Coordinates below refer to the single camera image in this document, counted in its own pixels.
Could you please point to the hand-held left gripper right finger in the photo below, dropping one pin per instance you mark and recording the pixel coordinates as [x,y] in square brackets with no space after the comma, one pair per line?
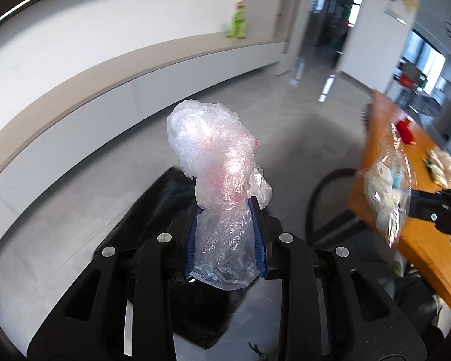
[258,238]

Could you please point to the green plush toy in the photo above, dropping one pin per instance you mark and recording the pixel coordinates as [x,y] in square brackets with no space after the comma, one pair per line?
[237,22]

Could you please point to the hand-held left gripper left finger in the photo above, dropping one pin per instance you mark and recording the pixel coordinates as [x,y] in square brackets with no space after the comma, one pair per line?
[191,244]

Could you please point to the black trash bag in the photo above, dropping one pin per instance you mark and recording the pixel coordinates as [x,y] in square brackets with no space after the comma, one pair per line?
[161,199]

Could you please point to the red object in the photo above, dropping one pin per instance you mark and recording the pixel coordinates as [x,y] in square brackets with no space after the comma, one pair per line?
[404,131]

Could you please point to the clear bag with tissues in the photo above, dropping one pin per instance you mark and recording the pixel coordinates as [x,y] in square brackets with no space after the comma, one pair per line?
[385,191]

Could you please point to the red chair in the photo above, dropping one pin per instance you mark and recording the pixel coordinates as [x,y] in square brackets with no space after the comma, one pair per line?
[409,79]

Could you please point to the clear plastic wrap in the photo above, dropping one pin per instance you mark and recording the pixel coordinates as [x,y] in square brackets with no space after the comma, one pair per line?
[214,165]

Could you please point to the orange wooden table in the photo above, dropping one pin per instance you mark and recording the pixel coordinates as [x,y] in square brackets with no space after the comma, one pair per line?
[423,244]

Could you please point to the low white cabinet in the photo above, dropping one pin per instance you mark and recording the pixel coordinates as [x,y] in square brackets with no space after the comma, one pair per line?
[97,94]

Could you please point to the black ribbed chair back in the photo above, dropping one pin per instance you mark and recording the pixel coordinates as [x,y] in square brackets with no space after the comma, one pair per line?
[366,116]

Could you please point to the black office chair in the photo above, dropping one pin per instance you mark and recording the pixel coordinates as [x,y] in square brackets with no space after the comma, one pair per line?
[317,191]

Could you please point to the white snack wrappers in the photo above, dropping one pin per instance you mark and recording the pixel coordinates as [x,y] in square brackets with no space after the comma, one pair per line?
[441,169]

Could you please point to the beige wall shelf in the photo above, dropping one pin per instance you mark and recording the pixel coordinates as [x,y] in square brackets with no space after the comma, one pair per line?
[295,11]

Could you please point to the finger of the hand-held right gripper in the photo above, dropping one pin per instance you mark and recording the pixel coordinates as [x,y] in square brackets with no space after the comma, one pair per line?
[428,208]

